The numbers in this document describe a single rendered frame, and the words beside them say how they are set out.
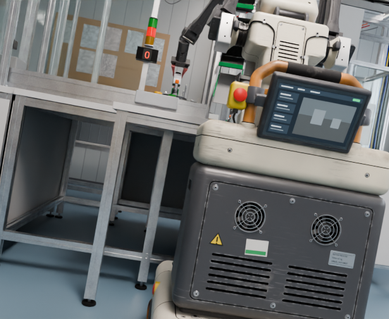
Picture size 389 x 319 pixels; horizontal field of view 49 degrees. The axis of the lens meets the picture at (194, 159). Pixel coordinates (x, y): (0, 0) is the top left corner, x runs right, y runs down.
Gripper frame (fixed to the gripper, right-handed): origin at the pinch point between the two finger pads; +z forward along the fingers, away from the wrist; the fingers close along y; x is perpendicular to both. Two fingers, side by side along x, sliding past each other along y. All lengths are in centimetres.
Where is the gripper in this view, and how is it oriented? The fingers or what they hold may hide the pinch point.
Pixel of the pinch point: (178, 75)
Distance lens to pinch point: 235.4
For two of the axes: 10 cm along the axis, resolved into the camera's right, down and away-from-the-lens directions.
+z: -2.0, 8.0, 5.7
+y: -9.8, -1.7, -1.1
